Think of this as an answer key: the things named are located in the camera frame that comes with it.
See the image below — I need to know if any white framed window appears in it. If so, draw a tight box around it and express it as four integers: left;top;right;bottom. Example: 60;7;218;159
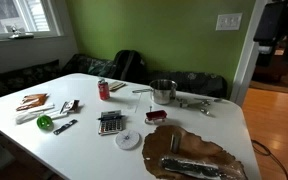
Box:
0;0;64;41

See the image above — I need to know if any red soda can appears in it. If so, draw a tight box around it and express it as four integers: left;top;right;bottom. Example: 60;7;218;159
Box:
97;78;111;101

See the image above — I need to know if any black floor cable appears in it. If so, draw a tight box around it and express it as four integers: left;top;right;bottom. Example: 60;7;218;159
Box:
250;139;288;180

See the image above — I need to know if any small white packet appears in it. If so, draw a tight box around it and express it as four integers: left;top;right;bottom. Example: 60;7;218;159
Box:
45;109;70;120

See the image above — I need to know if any tan card stack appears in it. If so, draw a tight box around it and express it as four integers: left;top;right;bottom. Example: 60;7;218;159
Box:
108;80;127;92

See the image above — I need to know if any brown wooden furniture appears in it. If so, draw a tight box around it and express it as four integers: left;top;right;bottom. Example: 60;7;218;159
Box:
252;49;288;83

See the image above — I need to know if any black backpack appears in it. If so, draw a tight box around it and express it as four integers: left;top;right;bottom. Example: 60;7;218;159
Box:
112;49;148;84

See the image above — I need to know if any small object on windowsill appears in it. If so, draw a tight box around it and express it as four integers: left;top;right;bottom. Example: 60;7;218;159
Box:
7;25;35;40

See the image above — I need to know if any white light switch plate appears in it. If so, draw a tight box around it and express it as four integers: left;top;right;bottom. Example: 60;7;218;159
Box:
215;12;243;32

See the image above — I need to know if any silver foil packet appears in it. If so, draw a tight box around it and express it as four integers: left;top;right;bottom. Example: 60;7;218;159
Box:
159;155;224;180

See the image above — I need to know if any dark green patterned cushion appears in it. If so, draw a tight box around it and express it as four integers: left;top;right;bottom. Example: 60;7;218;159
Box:
61;53;117;79

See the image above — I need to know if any black flat strip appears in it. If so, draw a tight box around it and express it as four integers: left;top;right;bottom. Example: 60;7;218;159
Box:
52;118;79;136

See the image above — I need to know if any big silver pot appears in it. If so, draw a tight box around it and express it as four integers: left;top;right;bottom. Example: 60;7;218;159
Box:
132;79;178;106

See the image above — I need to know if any green round plastic toy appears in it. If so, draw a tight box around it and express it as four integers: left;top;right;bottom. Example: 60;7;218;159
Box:
36;114;54;131

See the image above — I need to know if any large white packet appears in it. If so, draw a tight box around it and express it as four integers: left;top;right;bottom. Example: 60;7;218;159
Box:
15;103;56;125

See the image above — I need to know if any long silver measuring spoon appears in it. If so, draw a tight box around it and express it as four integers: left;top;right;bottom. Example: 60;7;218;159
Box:
193;97;224;103

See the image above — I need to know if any small metal cylinder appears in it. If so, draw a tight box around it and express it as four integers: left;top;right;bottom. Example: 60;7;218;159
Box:
169;132;182;154

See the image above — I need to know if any white round disc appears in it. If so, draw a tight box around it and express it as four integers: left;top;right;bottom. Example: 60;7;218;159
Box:
114;129;141;151

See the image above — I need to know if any white door frame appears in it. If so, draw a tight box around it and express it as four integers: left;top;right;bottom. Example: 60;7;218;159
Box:
229;0;269;107

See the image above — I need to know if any grey desk calculator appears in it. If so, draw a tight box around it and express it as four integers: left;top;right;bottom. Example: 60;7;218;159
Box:
97;109;124;136

